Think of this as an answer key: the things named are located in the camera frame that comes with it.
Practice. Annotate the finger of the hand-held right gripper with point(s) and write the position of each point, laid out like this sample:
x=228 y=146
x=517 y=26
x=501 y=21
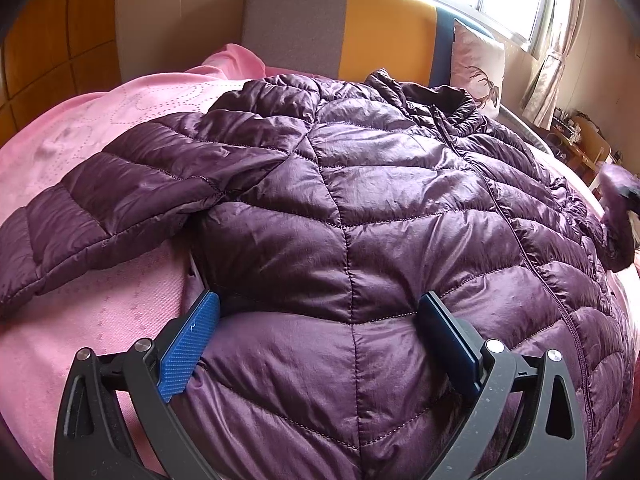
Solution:
x=626 y=192

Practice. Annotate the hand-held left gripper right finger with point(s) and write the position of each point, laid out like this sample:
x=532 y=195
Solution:
x=450 y=340

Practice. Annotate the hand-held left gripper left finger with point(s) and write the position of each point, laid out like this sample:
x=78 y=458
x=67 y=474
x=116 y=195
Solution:
x=192 y=332

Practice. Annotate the purple quilted puffer jacket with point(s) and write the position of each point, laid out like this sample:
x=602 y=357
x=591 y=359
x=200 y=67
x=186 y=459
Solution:
x=350 y=200

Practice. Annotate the cluttered wooden desk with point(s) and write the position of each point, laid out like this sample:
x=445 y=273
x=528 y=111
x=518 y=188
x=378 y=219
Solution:
x=580 y=145

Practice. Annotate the light patterned curtain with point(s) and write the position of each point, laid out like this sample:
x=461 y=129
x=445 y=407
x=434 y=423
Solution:
x=552 y=70

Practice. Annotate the white printed pillow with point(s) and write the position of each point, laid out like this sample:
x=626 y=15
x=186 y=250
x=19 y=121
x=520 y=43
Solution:
x=477 y=65

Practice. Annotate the pink bed sheet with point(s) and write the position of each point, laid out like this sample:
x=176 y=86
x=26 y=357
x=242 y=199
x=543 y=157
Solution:
x=75 y=125

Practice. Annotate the grey yellow blue headboard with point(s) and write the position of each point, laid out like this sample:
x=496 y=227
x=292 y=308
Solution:
x=380 y=30

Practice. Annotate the orange wooden wardrobe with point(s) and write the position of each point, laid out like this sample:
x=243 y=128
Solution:
x=45 y=40

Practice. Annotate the grey metal bed rail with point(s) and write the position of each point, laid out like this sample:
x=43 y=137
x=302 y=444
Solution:
x=525 y=127

